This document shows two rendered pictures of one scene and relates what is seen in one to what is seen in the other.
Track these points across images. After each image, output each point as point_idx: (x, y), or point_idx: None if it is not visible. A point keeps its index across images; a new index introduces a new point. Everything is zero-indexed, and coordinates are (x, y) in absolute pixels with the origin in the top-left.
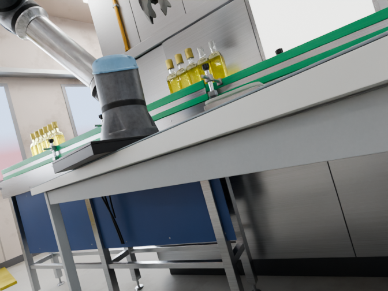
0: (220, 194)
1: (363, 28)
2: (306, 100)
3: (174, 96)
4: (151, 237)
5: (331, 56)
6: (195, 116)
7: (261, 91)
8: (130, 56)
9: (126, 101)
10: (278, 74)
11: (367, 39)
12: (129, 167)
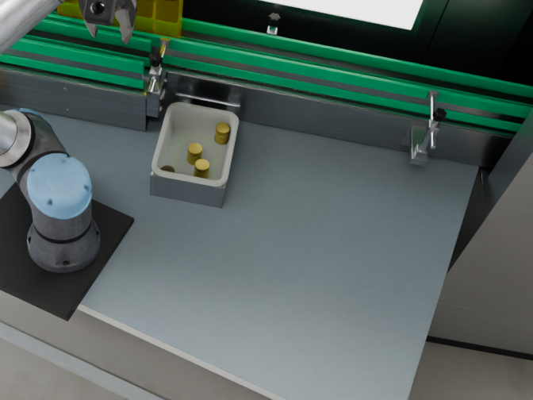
0: None
1: (371, 88)
2: (243, 385)
3: (81, 57)
4: None
5: (258, 386)
6: (182, 351)
7: (227, 372)
8: (88, 182)
9: (79, 236)
10: (255, 78)
11: (368, 99)
12: None
